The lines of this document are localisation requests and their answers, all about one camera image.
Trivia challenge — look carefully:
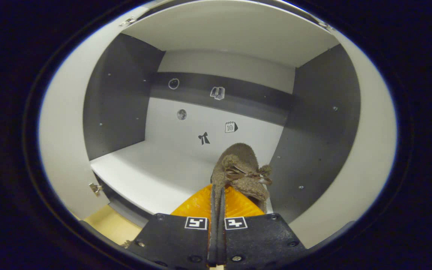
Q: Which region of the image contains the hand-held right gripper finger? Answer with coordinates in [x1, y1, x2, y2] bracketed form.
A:
[218, 186, 308, 269]
[126, 184, 219, 269]

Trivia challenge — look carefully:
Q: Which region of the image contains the brown fuzzy shoe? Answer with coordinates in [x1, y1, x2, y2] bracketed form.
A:
[210, 142, 273, 212]

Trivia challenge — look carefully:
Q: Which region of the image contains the grey white shoe cabinet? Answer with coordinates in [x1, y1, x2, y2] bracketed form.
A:
[83, 0, 363, 229]

